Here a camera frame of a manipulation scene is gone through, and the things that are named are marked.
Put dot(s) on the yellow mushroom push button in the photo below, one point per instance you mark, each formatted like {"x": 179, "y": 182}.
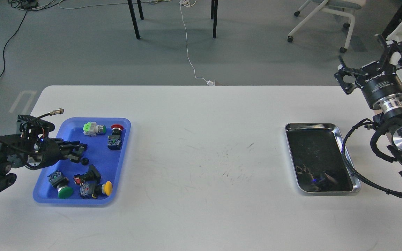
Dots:
{"x": 93, "y": 190}

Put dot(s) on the black table leg left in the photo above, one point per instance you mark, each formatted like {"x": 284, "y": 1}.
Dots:
{"x": 133, "y": 16}

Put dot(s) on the green white push button switch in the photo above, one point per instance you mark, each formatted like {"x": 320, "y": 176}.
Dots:
{"x": 93, "y": 129}

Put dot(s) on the silver metal tray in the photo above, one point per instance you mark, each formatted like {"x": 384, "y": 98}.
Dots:
{"x": 317, "y": 162}

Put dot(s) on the green mushroom push button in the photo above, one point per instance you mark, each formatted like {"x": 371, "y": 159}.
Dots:
{"x": 61, "y": 183}

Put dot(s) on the small black gear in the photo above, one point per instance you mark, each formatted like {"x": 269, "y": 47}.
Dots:
{"x": 84, "y": 161}

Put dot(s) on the black selector switch red tip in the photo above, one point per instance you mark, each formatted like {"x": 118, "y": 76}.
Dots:
{"x": 92, "y": 174}

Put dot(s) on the black table leg right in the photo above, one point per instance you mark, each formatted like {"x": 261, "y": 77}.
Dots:
{"x": 213, "y": 16}

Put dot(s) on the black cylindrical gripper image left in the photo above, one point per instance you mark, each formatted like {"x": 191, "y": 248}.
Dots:
{"x": 54, "y": 149}

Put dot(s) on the blue plastic tray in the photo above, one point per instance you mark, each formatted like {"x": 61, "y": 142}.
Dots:
{"x": 109, "y": 163}

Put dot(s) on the black robot arm image left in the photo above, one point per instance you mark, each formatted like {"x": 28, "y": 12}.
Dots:
{"x": 31, "y": 147}

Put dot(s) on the red emergency stop button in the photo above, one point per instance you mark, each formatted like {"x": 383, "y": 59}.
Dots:
{"x": 114, "y": 140}

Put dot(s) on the black table leg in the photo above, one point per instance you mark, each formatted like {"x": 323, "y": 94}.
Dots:
{"x": 213, "y": 16}
{"x": 133, "y": 16}

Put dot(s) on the white office chair base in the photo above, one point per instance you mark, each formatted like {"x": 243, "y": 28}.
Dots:
{"x": 319, "y": 15}

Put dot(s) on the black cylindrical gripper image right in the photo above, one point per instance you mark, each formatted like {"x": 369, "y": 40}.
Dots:
{"x": 380, "y": 85}

